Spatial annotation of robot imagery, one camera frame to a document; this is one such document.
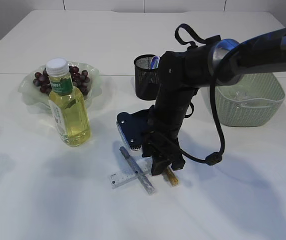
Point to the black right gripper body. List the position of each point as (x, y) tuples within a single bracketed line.
[(165, 120)]

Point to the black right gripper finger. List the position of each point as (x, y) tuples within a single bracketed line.
[(178, 161), (159, 164)]

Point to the clear plastic ruler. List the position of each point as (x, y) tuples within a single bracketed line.
[(126, 175)]

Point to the gold glitter pen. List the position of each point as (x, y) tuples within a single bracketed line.
[(171, 177)]

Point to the silver glitter pen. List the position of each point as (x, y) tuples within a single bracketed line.
[(138, 171)]

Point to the blue safety scissors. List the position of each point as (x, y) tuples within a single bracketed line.
[(154, 62)]

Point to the clear plastic sheet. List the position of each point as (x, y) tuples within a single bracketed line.
[(237, 94)]

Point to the yellow drink bottle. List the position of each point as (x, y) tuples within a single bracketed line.
[(67, 104)]

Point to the purple artificial grape bunch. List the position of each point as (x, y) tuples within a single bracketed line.
[(80, 80)]

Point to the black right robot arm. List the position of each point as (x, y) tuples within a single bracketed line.
[(211, 62)]

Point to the black mesh pen holder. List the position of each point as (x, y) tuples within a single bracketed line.
[(146, 79)]

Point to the pale green wavy plate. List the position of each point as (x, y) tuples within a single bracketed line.
[(32, 95)]

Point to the green woven plastic basket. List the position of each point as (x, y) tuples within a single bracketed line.
[(254, 112)]

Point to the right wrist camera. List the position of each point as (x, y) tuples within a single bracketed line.
[(131, 127)]

